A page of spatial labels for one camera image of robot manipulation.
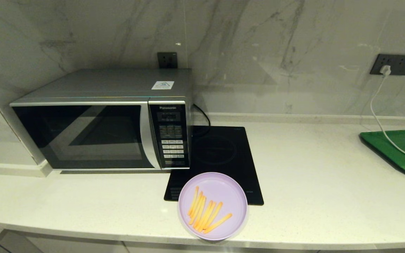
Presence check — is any black induction cooktop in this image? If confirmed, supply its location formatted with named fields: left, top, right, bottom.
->
left=163, top=125, right=264, bottom=206

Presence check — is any white power cable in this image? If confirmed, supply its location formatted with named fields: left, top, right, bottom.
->
left=370, top=74, right=405, bottom=161

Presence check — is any purple round plate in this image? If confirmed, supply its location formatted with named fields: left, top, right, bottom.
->
left=178, top=172, right=248, bottom=241

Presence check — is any wide black wall socket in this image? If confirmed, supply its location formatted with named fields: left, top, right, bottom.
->
left=370, top=53, right=405, bottom=76

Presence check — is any small black wall socket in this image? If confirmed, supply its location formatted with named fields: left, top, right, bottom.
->
left=157, top=52, right=178, bottom=69

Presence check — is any yellow french fry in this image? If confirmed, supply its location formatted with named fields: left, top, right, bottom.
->
left=200, top=202, right=217, bottom=231
left=193, top=197, right=206, bottom=227
left=190, top=191, right=204, bottom=225
left=203, top=213, right=233, bottom=234
left=204, top=202, right=223, bottom=229
left=188, top=186, right=199, bottom=216
left=196, top=200, right=213, bottom=229

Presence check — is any silver Panasonic microwave oven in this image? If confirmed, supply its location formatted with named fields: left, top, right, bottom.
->
left=9, top=68, right=193, bottom=171

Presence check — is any black cable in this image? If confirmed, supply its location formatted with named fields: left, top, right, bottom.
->
left=193, top=104, right=211, bottom=127

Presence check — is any dark glass microwave door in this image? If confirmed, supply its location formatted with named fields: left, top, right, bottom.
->
left=11, top=102, right=162, bottom=170

